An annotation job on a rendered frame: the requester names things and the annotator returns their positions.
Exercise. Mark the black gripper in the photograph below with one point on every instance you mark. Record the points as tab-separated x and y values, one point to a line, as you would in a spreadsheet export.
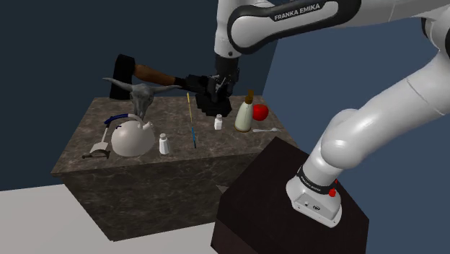
225	86

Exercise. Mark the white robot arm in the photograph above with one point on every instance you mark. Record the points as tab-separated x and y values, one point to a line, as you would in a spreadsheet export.
379	119

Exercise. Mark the black stepped block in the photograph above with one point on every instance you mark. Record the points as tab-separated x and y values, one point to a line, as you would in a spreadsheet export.
212	108

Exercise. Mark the cream bottle with brown cork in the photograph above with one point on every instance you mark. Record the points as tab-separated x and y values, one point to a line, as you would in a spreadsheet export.
244	118

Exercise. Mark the small white bottle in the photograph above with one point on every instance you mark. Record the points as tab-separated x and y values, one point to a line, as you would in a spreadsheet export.
218	123

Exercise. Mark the red apple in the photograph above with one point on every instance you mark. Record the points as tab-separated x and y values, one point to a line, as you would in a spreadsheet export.
261	112

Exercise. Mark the white plastic spoon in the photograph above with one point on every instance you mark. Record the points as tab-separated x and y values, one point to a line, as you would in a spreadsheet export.
263	130

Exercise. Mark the yellow and blue thin stick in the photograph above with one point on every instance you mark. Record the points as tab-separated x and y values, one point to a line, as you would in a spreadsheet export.
193	137

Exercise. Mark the white salt shaker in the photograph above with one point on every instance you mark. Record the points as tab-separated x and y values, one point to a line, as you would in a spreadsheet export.
164	144

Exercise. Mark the grey horned bull skull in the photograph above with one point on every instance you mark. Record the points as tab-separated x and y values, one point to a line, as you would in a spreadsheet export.
141	95

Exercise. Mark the brown marble counter block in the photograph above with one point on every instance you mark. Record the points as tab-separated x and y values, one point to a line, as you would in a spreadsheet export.
147	190

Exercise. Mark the white spatula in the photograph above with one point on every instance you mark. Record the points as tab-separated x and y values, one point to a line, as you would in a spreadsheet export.
100	145

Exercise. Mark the dark robot stand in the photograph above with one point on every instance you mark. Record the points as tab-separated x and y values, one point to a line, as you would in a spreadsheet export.
267	218

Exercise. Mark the dark peeler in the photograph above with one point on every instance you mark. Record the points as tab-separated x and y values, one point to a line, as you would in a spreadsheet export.
100	153

